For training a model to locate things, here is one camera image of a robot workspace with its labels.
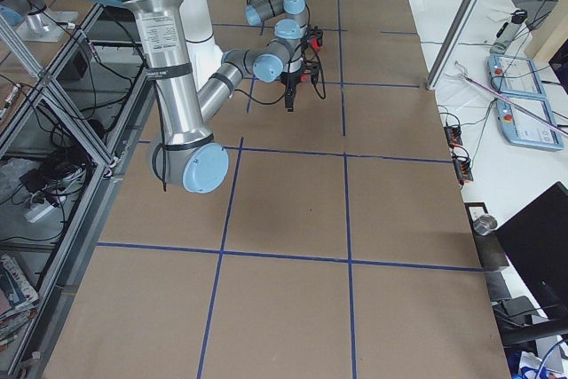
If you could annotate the black monitor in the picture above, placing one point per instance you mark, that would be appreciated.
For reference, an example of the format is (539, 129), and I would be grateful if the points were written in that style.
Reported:
(535, 242)

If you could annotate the stack of magazines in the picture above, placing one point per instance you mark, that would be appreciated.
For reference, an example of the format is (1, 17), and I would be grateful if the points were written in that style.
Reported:
(18, 300)

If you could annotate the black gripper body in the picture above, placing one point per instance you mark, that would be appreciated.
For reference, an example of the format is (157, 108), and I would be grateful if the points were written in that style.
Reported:
(303, 47)
(290, 82)

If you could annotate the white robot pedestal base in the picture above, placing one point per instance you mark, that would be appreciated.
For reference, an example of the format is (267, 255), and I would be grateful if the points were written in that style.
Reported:
(204, 52)

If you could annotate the teach pendant far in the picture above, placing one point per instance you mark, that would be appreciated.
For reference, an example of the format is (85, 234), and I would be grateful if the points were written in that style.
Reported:
(515, 75)

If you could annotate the aluminium frame post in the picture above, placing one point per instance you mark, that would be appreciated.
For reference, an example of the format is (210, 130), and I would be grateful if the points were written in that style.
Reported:
(450, 43)

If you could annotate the white power strip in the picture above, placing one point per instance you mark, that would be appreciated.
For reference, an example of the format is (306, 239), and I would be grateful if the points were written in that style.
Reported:
(39, 210)

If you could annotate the small metal cup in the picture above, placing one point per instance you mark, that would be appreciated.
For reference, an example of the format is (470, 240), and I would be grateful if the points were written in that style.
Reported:
(484, 225)

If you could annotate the teach pendant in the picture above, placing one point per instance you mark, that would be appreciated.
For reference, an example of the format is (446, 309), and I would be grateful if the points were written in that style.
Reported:
(520, 129)
(515, 75)

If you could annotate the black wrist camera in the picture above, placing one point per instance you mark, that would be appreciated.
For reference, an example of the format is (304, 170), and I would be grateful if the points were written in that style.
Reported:
(290, 81)

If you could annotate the teach pendant near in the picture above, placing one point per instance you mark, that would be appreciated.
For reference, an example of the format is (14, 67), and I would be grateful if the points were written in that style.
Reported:
(520, 129)

